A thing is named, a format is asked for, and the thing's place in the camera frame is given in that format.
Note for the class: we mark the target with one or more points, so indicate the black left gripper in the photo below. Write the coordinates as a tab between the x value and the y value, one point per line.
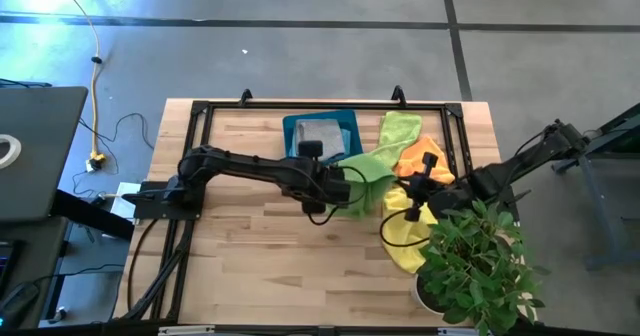
332	186

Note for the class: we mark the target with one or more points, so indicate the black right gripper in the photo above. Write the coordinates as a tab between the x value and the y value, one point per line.
417	188

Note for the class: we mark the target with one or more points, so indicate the yellow microfiber towel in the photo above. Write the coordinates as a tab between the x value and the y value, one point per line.
405	231

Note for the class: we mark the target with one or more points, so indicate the grey microfiber towel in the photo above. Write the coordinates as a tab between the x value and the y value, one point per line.
322	131

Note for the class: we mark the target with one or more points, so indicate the blue microfiber towel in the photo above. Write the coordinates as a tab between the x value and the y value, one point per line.
348	138

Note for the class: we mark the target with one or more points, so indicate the lime green microfiber towel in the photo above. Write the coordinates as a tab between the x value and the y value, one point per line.
400	131

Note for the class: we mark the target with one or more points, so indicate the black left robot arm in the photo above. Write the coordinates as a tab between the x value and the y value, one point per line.
250	166

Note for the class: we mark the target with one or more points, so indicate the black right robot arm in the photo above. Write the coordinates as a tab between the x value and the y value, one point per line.
505	168

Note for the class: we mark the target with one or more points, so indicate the orange microfiber towel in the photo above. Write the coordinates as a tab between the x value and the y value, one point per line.
412	158

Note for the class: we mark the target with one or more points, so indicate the blue plastic bin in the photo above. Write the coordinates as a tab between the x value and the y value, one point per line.
356	131

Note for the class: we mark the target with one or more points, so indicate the green leafy plant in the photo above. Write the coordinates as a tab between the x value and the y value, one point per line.
480	271

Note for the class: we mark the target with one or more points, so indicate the white plant pot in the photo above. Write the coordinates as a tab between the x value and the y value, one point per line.
416	296

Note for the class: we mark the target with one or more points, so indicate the dark metal side table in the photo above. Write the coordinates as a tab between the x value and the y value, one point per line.
605	211

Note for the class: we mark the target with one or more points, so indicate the white box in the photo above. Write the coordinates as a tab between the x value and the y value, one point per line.
120	211

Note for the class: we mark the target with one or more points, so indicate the black desk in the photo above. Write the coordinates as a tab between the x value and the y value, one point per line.
35	256

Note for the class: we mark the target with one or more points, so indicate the white tape roll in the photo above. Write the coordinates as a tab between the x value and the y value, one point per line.
16	151

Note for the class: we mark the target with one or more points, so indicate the black keyboard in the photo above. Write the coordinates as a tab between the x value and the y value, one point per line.
7	266

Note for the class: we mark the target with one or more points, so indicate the black computer mouse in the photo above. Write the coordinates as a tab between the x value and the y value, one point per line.
17	301

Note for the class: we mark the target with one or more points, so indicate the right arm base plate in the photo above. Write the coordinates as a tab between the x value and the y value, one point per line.
512	203

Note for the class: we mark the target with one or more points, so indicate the black aluminium frame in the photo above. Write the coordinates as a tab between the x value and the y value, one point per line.
250	105

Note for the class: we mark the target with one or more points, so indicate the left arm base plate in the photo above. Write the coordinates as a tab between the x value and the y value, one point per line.
155	206

